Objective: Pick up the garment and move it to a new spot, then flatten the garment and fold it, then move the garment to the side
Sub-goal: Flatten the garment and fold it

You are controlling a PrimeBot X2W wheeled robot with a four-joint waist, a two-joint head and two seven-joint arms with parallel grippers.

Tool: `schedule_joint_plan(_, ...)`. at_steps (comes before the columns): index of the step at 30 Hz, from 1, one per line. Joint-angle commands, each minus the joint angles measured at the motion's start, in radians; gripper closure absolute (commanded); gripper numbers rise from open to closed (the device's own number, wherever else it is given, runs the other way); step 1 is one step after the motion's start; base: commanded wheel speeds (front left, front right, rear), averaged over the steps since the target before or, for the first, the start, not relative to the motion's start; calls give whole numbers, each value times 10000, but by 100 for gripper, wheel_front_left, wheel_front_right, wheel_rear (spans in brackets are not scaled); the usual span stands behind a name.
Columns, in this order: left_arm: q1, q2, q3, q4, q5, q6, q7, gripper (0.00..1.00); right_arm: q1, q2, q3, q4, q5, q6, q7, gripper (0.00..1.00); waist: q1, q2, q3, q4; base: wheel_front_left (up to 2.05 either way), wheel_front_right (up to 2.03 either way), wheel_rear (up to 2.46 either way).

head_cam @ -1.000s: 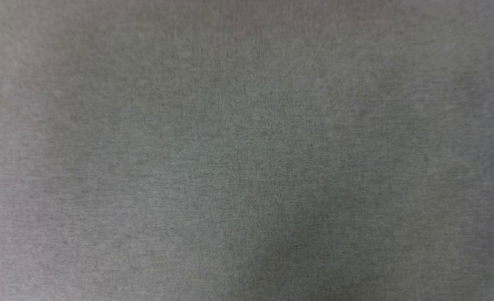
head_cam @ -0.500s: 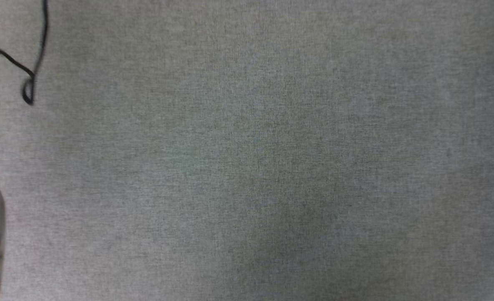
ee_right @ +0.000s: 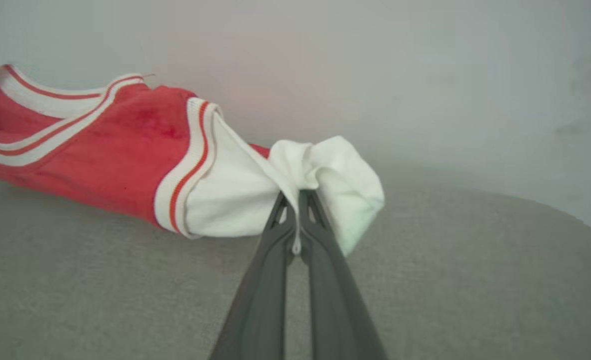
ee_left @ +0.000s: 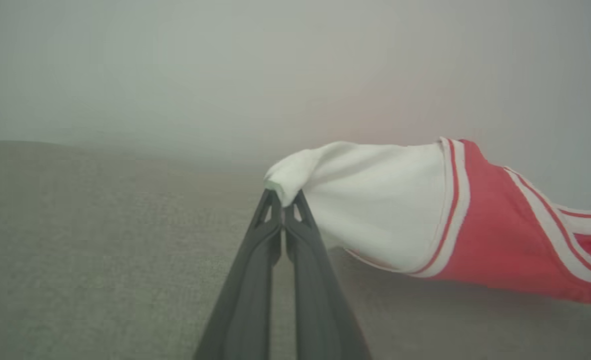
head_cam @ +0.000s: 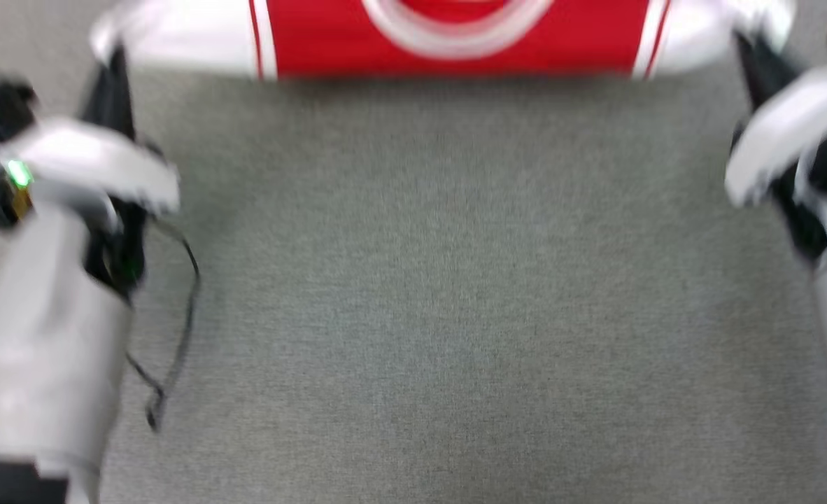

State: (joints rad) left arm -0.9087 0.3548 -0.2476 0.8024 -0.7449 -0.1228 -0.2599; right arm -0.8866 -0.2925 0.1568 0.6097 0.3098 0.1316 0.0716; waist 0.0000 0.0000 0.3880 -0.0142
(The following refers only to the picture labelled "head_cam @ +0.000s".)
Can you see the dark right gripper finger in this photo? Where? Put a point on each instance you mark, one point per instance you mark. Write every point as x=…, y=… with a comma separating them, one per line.
x=763, y=70

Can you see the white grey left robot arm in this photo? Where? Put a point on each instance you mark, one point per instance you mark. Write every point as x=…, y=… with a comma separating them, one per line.
x=43, y=350

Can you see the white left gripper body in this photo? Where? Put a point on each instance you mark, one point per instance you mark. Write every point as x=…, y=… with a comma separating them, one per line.
x=92, y=164

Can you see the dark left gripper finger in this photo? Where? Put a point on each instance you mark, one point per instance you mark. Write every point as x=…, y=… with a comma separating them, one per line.
x=109, y=98

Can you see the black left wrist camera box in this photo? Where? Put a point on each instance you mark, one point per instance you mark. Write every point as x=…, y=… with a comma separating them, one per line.
x=1, y=105

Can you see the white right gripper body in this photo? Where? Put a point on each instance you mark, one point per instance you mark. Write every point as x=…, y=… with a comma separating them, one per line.
x=784, y=140

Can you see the grey fabric sofa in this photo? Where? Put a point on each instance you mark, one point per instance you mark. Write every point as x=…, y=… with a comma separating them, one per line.
x=455, y=280

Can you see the red and white shirt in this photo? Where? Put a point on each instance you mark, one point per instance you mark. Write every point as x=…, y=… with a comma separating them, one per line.
x=455, y=35

